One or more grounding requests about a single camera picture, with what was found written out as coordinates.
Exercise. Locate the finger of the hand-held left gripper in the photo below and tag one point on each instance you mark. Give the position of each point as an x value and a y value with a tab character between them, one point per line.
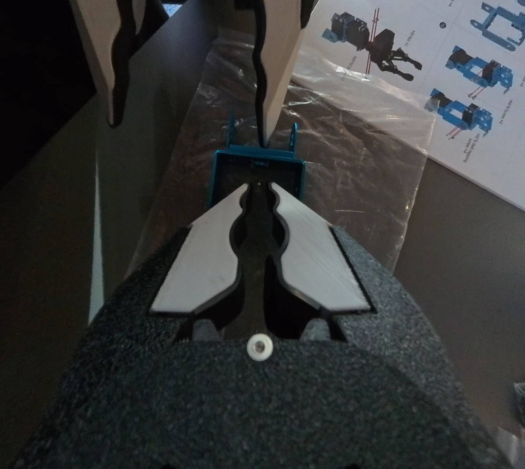
279	26
94	26

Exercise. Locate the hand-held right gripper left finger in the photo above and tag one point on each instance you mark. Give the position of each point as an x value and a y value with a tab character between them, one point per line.
197	268

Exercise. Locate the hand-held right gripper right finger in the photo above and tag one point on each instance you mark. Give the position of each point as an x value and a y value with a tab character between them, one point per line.
318	259

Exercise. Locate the blue metal bracket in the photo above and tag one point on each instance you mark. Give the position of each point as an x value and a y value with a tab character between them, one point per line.
262	155

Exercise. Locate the clear plastic bag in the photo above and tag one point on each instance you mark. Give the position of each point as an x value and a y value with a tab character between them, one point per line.
361	157

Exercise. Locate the small bag with black part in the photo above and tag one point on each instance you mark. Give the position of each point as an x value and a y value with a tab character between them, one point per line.
519	393

